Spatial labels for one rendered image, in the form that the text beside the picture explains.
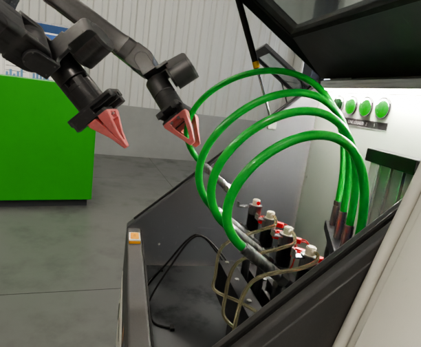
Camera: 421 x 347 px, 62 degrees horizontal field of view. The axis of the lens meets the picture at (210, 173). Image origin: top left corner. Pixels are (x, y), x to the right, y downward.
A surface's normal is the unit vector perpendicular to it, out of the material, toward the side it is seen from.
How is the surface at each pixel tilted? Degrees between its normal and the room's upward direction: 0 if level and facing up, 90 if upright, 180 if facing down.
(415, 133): 90
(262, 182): 90
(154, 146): 90
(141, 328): 0
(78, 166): 90
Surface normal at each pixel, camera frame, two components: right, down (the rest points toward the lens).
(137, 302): 0.14, -0.97
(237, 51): 0.33, 0.24
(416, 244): -0.90, -0.31
